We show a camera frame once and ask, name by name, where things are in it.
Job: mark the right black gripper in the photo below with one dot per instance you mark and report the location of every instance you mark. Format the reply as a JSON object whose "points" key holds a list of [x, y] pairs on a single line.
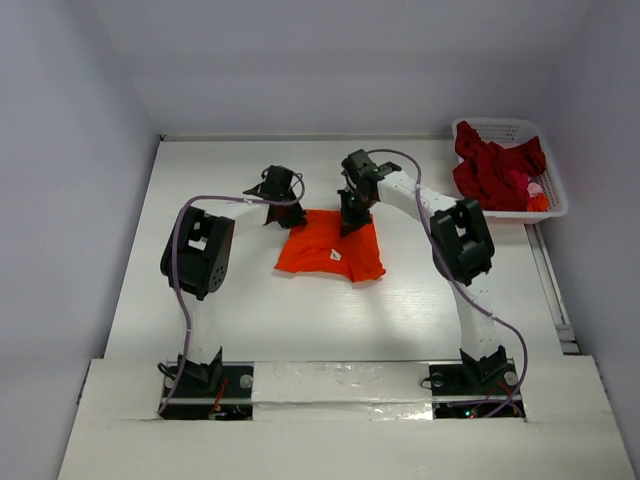
{"points": [[354, 215]]}

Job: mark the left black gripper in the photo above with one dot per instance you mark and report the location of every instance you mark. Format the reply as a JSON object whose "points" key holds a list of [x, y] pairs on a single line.
{"points": [[296, 219]]}

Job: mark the orange t shirt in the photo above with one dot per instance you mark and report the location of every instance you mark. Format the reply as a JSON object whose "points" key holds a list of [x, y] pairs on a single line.
{"points": [[319, 247]]}

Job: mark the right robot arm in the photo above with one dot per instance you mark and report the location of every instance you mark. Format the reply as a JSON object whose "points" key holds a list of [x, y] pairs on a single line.
{"points": [[461, 244]]}

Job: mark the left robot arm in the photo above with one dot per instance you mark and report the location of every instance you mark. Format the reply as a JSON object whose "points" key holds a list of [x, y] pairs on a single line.
{"points": [[196, 258]]}

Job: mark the dark red t shirt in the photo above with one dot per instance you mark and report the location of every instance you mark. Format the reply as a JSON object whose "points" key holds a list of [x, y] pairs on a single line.
{"points": [[484, 173]]}

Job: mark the white plastic basket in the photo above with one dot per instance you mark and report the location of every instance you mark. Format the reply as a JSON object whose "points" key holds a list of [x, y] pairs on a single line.
{"points": [[509, 132]]}

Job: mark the pink cloth in basket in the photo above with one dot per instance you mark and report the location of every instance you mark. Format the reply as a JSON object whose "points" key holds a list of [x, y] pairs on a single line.
{"points": [[525, 185]]}

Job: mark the small orange cloth in basket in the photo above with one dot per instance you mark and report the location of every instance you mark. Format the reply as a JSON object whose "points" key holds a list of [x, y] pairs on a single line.
{"points": [[538, 204]]}

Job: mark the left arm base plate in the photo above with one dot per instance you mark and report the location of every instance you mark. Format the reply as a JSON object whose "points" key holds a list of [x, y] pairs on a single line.
{"points": [[225, 395]]}

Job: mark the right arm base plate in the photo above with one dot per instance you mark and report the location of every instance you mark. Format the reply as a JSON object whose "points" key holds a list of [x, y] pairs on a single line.
{"points": [[455, 395]]}

